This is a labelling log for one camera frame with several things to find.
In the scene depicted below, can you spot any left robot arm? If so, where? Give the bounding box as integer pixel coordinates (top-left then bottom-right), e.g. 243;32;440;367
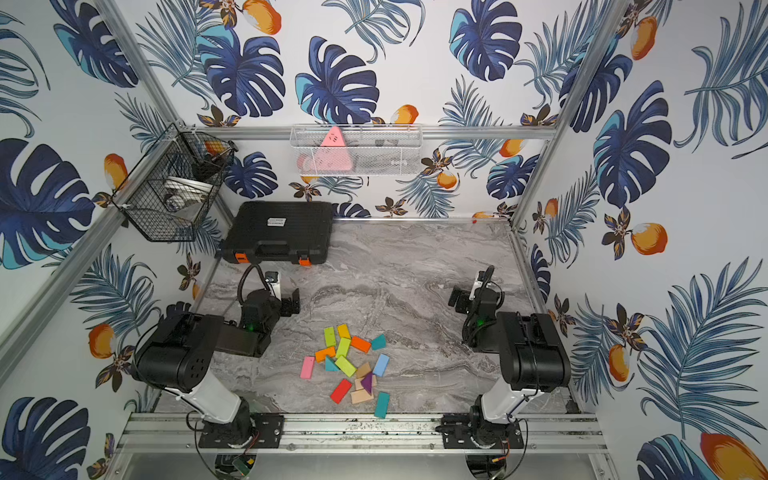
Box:
133;264;301;450

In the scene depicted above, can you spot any pink block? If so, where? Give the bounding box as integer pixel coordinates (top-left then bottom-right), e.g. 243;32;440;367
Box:
300;356;315;380

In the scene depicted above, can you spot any red block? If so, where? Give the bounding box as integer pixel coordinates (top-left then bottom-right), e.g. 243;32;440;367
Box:
330;379;353;404

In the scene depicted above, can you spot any black wire basket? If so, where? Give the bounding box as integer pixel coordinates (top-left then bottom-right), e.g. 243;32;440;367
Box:
110;124;238;243

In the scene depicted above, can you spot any light blue block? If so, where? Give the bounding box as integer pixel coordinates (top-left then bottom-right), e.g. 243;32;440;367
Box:
373;354;390;377

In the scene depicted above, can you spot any black tool case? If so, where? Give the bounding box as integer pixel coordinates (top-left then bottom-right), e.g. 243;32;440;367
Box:
216;201;334;266

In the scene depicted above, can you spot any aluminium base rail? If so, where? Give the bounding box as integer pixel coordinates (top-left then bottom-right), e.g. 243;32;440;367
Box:
115;413;608;455

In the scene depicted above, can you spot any small teal block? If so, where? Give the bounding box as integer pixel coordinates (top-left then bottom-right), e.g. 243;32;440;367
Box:
324;357;339;372

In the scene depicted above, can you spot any yellow block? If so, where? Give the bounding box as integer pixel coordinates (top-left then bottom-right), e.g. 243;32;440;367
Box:
337;324;351;339

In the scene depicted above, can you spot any purple triangle block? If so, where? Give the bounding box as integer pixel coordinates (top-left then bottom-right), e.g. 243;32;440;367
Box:
360;373;376;394

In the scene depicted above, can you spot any pink triangle sign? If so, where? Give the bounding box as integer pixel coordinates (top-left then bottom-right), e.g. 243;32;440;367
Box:
311;126;353;173

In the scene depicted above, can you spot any orange block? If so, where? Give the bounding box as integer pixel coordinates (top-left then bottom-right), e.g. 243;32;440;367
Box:
315;346;336;363
350;336;372;353

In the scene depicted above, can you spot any white wire shelf basket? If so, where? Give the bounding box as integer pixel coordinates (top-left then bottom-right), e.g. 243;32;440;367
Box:
289;124;423;176

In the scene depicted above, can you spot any teal block near rail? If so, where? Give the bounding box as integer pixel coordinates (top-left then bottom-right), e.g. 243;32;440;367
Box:
374;392;390;419

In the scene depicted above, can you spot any lime green block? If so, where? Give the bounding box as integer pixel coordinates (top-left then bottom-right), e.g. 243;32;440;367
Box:
334;356;357;378

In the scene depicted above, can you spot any natural wood block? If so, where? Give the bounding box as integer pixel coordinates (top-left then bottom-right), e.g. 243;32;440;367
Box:
350;389;374;405

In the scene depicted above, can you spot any teal block upper right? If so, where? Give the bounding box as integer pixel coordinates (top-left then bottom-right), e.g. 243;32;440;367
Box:
371;334;387;350

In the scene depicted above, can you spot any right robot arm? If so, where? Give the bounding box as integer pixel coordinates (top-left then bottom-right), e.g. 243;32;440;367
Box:
436;266;571;451

